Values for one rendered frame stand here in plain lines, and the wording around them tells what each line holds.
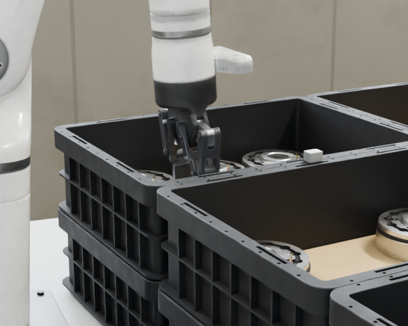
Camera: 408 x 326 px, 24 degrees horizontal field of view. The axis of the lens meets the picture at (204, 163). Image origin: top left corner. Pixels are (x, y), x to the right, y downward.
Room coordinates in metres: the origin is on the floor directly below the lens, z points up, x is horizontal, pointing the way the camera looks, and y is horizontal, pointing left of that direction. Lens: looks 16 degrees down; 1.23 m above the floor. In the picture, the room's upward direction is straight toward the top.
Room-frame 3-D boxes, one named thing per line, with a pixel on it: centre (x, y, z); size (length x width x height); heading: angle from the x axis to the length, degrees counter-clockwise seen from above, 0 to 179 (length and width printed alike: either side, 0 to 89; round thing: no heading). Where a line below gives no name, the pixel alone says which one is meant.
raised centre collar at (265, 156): (1.28, -0.10, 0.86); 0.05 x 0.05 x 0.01
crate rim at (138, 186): (1.17, -0.05, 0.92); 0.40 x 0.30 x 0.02; 119
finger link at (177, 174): (1.14, 0.03, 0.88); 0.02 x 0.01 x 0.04; 115
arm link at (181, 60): (1.12, 0.01, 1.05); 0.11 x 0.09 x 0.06; 115
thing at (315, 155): (1.04, -0.12, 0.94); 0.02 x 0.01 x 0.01; 119
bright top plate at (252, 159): (1.28, -0.10, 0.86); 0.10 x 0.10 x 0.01
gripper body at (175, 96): (1.11, 0.02, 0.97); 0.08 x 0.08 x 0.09
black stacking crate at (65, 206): (1.17, -0.05, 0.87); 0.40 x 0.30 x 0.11; 119
